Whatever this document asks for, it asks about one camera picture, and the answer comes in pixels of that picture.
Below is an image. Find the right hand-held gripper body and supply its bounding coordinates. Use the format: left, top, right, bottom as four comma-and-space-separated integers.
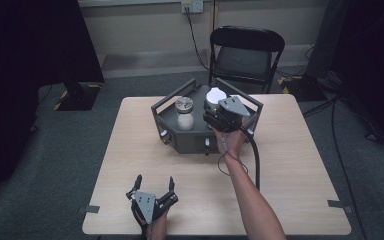
202, 95, 251, 133

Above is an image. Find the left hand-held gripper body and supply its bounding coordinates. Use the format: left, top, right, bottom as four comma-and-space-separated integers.
131, 191, 179, 226

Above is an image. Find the clear bottle with white lid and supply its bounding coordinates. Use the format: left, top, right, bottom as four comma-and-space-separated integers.
205, 86, 228, 111

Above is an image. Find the glass jar with silver lid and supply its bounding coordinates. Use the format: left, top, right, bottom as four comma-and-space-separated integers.
174, 96, 195, 132

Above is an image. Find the dark grey corner rack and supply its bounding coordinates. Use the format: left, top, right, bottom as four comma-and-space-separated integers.
150, 77, 264, 157

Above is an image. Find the person's left hand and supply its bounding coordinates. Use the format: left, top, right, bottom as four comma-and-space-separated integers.
143, 214, 170, 240

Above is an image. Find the person's right hand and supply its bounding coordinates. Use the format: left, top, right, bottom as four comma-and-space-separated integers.
213, 127, 248, 160

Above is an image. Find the black folding chair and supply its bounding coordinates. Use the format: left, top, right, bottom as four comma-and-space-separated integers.
208, 25, 286, 94

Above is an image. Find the grey tape piece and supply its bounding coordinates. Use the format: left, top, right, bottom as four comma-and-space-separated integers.
77, 204, 101, 215
326, 199, 354, 215

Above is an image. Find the black stand base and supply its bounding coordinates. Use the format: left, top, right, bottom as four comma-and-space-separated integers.
278, 74, 328, 103
53, 81, 103, 112

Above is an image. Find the black curtain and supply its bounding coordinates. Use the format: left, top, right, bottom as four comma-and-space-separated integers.
0, 0, 105, 205
329, 0, 384, 156

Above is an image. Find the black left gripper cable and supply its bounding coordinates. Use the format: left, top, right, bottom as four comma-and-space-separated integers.
130, 203, 148, 240

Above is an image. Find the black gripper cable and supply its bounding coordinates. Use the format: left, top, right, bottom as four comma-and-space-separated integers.
130, 203, 148, 240
241, 127, 262, 192

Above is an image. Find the thin black wire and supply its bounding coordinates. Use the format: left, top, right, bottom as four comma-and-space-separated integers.
216, 132, 250, 178

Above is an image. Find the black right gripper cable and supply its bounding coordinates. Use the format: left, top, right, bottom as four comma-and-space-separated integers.
241, 127, 262, 192

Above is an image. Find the black power cable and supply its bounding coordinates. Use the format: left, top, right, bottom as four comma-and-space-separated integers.
185, 7, 212, 72

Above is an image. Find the white wall socket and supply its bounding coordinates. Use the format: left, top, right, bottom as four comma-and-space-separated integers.
180, 0, 204, 14

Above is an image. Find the black floor cable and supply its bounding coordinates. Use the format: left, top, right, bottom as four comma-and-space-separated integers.
330, 98, 369, 240

